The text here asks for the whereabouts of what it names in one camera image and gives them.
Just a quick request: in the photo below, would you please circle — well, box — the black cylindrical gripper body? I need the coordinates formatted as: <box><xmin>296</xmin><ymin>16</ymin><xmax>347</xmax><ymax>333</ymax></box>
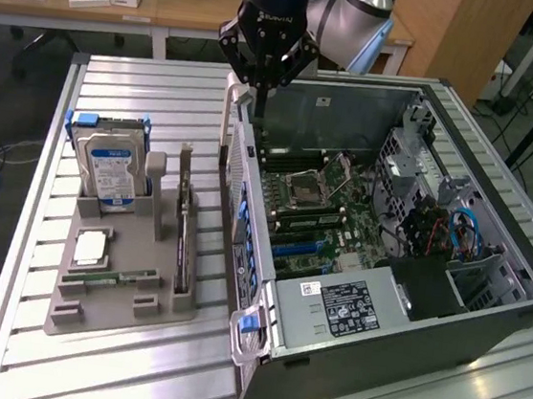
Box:
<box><xmin>231</xmin><ymin>0</ymin><xmax>313</xmax><ymax>92</ymax></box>

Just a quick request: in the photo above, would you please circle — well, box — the graphics card with metal bracket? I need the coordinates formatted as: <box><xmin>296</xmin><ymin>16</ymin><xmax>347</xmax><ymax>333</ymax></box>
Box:
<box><xmin>164</xmin><ymin>142</ymin><xmax>206</xmax><ymax>296</ymax></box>

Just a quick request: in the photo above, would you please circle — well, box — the metal socket cover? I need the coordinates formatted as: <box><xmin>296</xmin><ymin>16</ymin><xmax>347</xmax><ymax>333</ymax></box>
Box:
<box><xmin>320</xmin><ymin>152</ymin><xmax>357</xmax><ymax>197</ymax></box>

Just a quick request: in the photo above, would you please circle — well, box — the CPU socket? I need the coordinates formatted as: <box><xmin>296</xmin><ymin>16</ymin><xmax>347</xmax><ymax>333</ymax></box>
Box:
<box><xmin>282</xmin><ymin>168</ymin><xmax>331</xmax><ymax>213</ymax></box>

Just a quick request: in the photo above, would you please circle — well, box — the silver metal drive cage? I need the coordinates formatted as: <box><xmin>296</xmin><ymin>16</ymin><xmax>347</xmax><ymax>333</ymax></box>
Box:
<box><xmin>365</xmin><ymin>124</ymin><xmax>453</xmax><ymax>258</ymax></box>

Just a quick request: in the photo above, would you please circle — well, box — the wooden cabinet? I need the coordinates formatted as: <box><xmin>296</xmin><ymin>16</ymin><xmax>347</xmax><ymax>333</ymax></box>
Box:
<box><xmin>382</xmin><ymin>0</ymin><xmax>533</xmax><ymax>115</ymax></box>

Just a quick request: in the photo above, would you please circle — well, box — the green Dell motherboard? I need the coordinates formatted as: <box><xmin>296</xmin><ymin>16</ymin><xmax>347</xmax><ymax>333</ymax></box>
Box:
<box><xmin>241</xmin><ymin>129</ymin><xmax>402</xmax><ymax>292</ymax></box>

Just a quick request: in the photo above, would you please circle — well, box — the black labelled RAM stick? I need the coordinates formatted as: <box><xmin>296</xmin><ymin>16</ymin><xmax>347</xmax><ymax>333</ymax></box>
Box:
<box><xmin>273</xmin><ymin>206</ymin><xmax>344</xmax><ymax>238</ymax></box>

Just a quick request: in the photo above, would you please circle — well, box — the hard disk in blue caddy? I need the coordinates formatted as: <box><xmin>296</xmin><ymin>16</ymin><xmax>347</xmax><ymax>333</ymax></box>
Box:
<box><xmin>55</xmin><ymin>108</ymin><xmax>161</xmax><ymax>219</ymax></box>

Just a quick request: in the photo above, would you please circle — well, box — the wooden desk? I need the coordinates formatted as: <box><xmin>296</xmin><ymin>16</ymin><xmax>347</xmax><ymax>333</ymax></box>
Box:
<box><xmin>0</xmin><ymin>0</ymin><xmax>421</xmax><ymax>90</ymax></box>

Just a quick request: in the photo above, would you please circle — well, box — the blue expansion slot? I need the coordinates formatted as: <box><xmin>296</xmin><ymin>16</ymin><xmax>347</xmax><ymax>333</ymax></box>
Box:
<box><xmin>271</xmin><ymin>235</ymin><xmax>330</xmax><ymax>266</ymax></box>

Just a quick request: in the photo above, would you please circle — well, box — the black office chair base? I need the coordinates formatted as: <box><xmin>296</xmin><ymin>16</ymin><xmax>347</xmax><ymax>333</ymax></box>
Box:
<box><xmin>5</xmin><ymin>23</ymin><xmax>82</xmax><ymax>87</ymax></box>

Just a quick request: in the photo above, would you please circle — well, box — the silver chipset heatsink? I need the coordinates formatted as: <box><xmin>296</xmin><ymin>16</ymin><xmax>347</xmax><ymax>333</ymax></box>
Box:
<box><xmin>334</xmin><ymin>253</ymin><xmax>364</xmax><ymax>276</ymax></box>

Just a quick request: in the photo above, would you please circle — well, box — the grey power supply unit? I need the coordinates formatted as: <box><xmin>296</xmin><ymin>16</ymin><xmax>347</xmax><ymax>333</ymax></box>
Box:
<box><xmin>268</xmin><ymin>255</ymin><xmax>416</xmax><ymax>362</ymax></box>

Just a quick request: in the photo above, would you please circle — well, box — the silver CPU chip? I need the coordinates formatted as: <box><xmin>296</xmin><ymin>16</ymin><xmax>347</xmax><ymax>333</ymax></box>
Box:
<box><xmin>71</xmin><ymin>230</ymin><xmax>110</xmax><ymax>269</ymax></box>

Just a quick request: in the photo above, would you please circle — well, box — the black plastic shroud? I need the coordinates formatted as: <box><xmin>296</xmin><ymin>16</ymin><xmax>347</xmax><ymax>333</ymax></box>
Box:
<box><xmin>385</xmin><ymin>251</ymin><xmax>475</xmax><ymax>328</ymax></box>

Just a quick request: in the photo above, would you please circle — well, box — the green RAM stick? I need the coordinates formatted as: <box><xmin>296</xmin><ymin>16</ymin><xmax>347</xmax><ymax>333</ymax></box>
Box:
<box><xmin>61</xmin><ymin>260</ymin><xmax>156</xmax><ymax>295</ymax></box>

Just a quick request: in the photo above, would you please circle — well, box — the grey plastic parts rack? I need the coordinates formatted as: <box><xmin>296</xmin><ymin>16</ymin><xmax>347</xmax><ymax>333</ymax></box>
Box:
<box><xmin>42</xmin><ymin>140</ymin><xmax>217</xmax><ymax>351</ymax></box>

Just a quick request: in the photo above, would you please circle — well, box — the grey disk bay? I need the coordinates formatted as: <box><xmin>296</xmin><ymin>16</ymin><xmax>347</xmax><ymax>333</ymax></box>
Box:
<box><xmin>441</xmin><ymin>248</ymin><xmax>530</xmax><ymax>320</ymax></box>

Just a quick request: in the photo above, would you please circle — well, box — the open black PC case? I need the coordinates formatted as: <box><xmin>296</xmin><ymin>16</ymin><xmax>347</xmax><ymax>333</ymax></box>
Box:
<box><xmin>189</xmin><ymin>55</ymin><xmax>533</xmax><ymax>399</ymax></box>

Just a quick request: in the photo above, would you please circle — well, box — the red black twisted wire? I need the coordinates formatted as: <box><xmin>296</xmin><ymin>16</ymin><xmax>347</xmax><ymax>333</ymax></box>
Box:
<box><xmin>425</xmin><ymin>212</ymin><xmax>450</xmax><ymax>258</ymax></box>

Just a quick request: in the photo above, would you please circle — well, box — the blue flat wire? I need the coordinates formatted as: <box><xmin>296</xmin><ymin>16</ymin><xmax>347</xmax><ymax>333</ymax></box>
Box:
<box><xmin>447</xmin><ymin>206</ymin><xmax>489</xmax><ymax>263</ymax></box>

